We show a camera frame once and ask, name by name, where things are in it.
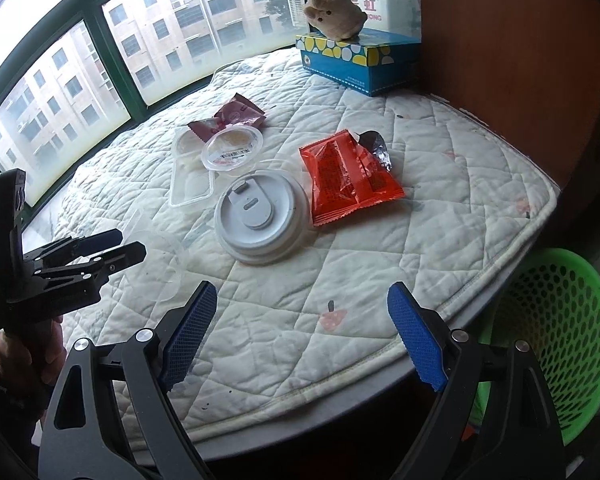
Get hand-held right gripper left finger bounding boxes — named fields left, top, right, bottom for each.
left=39, top=281, right=218, bottom=480

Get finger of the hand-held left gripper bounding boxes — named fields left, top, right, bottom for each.
left=22, top=228, right=124, bottom=267
left=32, top=241, right=148, bottom=283

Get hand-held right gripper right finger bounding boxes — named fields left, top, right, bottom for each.
left=386, top=281, right=566, bottom=480

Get clear plastic cup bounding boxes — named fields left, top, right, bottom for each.
left=127, top=207, right=187, bottom=303

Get clear rectangular plastic container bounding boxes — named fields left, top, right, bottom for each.
left=169, top=127, right=216, bottom=208

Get white plastic cup lid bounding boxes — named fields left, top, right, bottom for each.
left=214, top=170, right=311, bottom=266

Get green plastic basket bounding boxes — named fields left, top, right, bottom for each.
left=472, top=247, right=600, bottom=446

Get clear round jelly cup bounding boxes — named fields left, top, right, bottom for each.
left=201, top=127, right=264, bottom=173

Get red snack packet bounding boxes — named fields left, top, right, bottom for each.
left=298, top=129, right=406, bottom=226

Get pink snack wrapper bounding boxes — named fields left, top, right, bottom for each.
left=187, top=92, right=267, bottom=141

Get person's left hand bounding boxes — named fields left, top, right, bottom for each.
left=0, top=316, right=68, bottom=411

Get white quilted mat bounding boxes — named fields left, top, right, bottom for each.
left=22, top=49, right=558, bottom=453

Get blue dotted tissue box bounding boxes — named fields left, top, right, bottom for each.
left=295, top=31, right=423, bottom=97

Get brown wooden panel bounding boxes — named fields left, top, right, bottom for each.
left=415, top=0, right=600, bottom=186

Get beige plush toy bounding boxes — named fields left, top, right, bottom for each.
left=303, top=0, right=368, bottom=41

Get white box with blue cartoon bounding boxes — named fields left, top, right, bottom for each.
left=334, top=0, right=423, bottom=43

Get green window frame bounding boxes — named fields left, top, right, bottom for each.
left=0, top=0, right=326, bottom=211

